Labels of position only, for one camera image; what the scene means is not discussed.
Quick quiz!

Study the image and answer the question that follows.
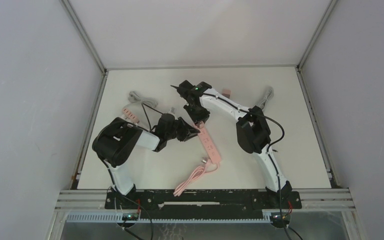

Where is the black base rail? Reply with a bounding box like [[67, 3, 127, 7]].
[[104, 189, 303, 220]]

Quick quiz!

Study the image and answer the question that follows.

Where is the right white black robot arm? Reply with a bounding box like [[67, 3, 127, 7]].
[[175, 80, 292, 208]]

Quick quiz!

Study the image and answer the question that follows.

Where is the grey coiled cable left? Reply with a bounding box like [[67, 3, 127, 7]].
[[127, 91, 160, 109]]

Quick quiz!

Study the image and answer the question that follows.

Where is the pink cable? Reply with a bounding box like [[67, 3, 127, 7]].
[[173, 158, 220, 197]]

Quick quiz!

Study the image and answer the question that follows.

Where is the pink power strip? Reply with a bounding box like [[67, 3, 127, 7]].
[[196, 126, 222, 165]]

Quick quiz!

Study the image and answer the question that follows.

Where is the grey coiled cable right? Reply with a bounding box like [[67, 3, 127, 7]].
[[258, 86, 275, 110]]

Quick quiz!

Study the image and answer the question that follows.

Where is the grey coiled cable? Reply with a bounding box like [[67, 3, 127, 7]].
[[127, 91, 160, 109], [258, 86, 275, 110]]

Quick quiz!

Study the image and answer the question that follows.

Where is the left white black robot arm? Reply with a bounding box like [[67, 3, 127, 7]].
[[92, 113, 200, 209]]

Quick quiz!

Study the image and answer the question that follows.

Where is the white power strip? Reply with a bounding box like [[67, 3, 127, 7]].
[[122, 104, 140, 125]]

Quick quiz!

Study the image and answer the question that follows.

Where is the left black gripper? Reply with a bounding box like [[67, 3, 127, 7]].
[[165, 117, 200, 142]]

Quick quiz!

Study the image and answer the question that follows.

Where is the pink plug adapter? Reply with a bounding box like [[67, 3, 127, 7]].
[[196, 122, 205, 129]]

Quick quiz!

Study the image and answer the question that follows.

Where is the brown pink adapter spare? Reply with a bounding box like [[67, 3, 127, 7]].
[[221, 88, 232, 99]]

